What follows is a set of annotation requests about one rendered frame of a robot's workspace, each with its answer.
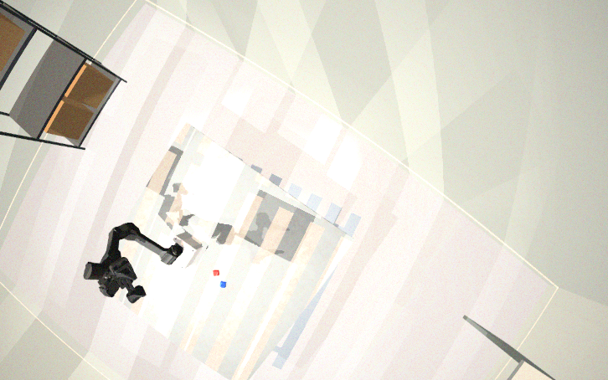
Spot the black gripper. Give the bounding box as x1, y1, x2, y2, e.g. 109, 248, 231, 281
109, 257, 147, 304

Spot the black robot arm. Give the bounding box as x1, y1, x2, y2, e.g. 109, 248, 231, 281
83, 223, 184, 297

